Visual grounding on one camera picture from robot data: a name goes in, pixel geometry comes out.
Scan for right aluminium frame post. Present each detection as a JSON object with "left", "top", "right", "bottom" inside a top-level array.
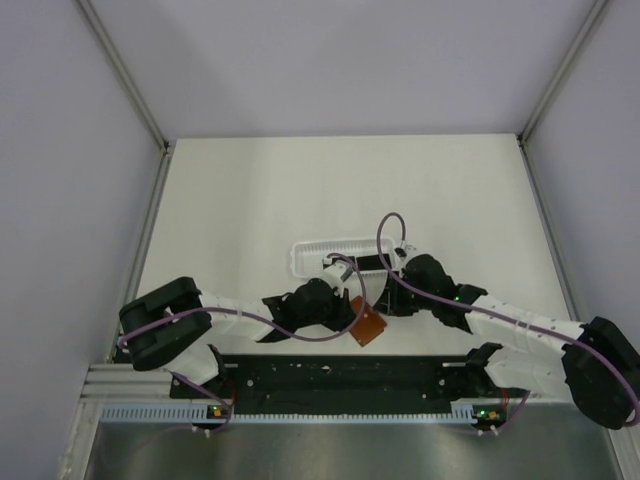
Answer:
[{"left": 517, "top": 0, "right": 614, "bottom": 148}]

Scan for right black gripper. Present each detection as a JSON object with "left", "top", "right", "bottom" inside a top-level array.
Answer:
[{"left": 374, "top": 270, "right": 437, "bottom": 316}]

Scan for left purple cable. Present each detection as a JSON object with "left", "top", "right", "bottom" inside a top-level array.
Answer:
[{"left": 119, "top": 253, "right": 369, "bottom": 434}]

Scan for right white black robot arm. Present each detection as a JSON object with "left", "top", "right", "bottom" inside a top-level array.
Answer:
[{"left": 375, "top": 248, "right": 639, "bottom": 430}]

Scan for left aluminium frame post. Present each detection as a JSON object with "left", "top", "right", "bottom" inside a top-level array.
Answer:
[{"left": 73, "top": 0, "right": 170, "bottom": 153}]

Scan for aluminium frame post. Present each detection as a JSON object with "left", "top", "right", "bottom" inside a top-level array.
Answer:
[
  {"left": 73, "top": 0, "right": 170, "bottom": 153},
  {"left": 517, "top": 0, "right": 614, "bottom": 148}
]

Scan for aluminium frame rail front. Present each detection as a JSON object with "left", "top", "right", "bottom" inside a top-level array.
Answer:
[{"left": 80, "top": 364, "right": 173, "bottom": 402}]

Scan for white plastic slotted basket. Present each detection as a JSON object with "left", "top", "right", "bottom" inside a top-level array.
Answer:
[{"left": 288, "top": 238, "right": 401, "bottom": 280}]

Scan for brown leather card holder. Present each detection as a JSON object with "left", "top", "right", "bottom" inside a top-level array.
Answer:
[{"left": 350, "top": 296, "right": 387, "bottom": 347}]

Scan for white slotted cable duct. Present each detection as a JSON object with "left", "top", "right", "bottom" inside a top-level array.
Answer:
[{"left": 99, "top": 397, "right": 484, "bottom": 426}]

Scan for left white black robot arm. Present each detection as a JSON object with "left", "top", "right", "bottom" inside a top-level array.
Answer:
[{"left": 118, "top": 276, "right": 368, "bottom": 397}]

